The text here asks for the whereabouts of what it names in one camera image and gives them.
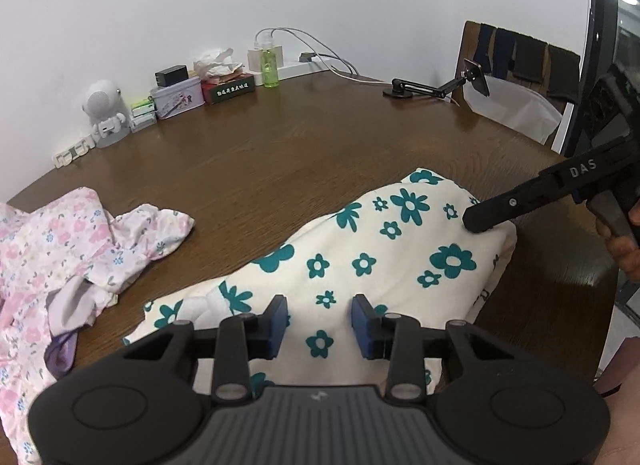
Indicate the red and black box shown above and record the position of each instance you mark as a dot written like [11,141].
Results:
[230,90]

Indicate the white cloth on chair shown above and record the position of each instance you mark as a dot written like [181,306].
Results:
[520,110]

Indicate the grey printed tin box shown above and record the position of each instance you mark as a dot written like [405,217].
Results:
[177,97]

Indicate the white astronaut figure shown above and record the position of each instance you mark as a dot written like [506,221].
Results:
[100,97]

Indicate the white charger adapter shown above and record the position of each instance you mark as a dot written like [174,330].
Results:
[254,60]

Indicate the wooden chair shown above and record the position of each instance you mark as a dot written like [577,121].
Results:
[470,40]

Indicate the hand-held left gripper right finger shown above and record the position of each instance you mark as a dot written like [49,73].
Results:
[362,330]

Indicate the pink floral garment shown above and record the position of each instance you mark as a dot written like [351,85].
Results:
[40,255]

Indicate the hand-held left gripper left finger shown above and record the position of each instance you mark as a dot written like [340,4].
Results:
[277,330]

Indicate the green white tissue packs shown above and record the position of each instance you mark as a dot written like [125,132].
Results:
[143,115]

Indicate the light purple garment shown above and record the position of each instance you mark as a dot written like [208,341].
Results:
[67,305]

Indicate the small black box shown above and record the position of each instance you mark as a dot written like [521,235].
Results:
[172,75]

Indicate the person's right hand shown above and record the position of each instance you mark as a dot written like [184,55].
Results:
[627,257]

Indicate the phone on mount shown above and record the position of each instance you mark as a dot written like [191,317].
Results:
[477,77]

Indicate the person's leg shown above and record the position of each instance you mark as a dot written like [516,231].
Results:
[627,425]

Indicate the cream shirt with teal flowers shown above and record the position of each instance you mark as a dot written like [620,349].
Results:
[400,255]

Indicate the green liquid bottle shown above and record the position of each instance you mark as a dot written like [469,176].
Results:
[270,70]

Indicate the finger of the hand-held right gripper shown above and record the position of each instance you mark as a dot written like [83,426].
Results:
[505,207]

